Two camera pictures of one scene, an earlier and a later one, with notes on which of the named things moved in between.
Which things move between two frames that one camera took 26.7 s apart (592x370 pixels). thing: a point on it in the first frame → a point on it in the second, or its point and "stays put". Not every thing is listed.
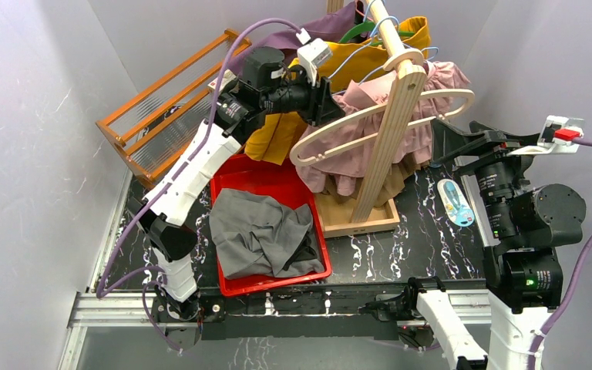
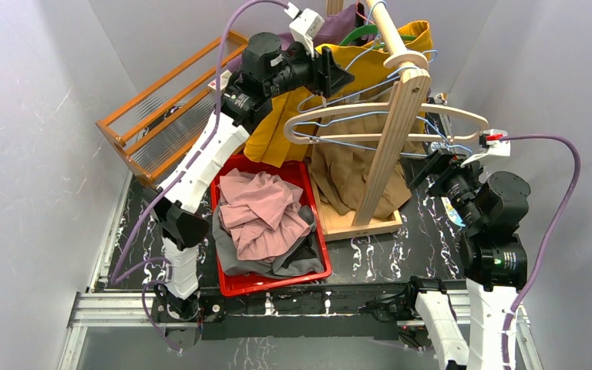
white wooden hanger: x=388 y=64 → x=310 y=139
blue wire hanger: x=375 y=25 → x=301 y=108
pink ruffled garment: x=340 y=155 → x=262 y=213
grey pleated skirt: x=257 y=235 stays put
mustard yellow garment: x=344 y=62 stays put
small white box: x=228 y=76 stays put
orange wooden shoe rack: x=149 y=128 stays put
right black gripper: x=489 y=143 → x=415 y=168
